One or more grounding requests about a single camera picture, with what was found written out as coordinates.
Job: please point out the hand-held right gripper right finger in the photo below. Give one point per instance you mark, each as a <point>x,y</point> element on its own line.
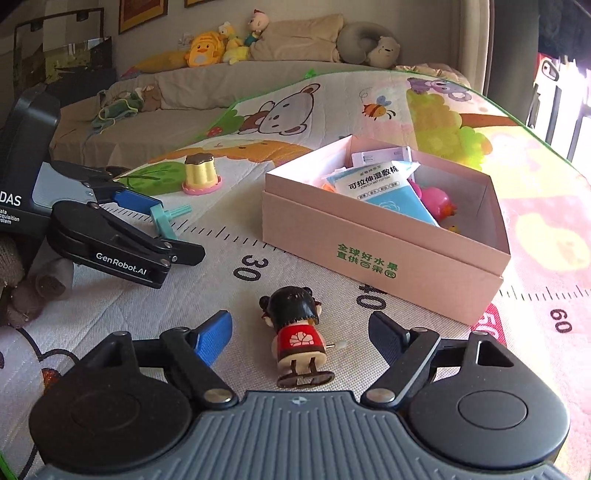
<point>388,334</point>

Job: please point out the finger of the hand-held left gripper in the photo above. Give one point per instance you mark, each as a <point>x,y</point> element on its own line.
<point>115,244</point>
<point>136,201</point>

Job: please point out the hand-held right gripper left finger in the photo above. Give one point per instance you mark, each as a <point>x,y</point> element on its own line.
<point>212,339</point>

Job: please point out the teal plastic toy piece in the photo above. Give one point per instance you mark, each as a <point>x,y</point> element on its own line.
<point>161,222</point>

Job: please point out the pink cardboard box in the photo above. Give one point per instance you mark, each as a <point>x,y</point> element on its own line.
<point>369,258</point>

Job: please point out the wind-up doll red shirt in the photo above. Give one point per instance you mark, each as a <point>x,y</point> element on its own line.
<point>300,341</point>

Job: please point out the blue white cotton packet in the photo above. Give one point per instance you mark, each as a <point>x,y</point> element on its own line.
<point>383,194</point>

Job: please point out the pink and teal toy figure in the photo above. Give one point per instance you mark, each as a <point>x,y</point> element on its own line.
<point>436,198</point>

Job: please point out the orange toy cup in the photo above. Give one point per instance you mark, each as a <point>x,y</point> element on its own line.
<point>328,188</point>

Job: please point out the small white box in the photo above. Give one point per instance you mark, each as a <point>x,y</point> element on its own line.
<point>378,157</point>

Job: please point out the printed play mat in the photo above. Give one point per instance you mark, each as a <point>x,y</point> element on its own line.
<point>138,297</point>

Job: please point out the yellow toy pudding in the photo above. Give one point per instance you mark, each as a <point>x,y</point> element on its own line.
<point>201,175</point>

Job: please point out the green cloth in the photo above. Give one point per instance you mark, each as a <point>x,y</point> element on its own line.
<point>115,108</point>

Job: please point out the brown plush toy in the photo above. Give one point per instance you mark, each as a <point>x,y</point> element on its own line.
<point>32,286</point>

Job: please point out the small brown plush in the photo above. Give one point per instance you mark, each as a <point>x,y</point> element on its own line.
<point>150,97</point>

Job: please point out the long yellow pillow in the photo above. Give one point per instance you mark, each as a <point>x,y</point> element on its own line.
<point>161,62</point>

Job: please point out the yellow duck plush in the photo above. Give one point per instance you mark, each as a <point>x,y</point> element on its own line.
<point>205,50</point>

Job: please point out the large framed picture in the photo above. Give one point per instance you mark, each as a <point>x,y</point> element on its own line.
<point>143,14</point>

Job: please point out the small yellow bear plush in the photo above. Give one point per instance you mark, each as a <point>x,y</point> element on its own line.
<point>233,46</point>

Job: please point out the cartoon boy doll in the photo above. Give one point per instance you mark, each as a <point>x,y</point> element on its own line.
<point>256,25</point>

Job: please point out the beige pillow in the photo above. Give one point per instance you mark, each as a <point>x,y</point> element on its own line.
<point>295,39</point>

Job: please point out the patterned beige blanket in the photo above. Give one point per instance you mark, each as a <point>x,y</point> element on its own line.
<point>434,74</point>

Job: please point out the grey neck pillow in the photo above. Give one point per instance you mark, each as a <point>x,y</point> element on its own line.
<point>351,44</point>

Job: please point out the white bear plush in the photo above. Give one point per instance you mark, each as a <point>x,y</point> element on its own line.
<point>383,50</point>

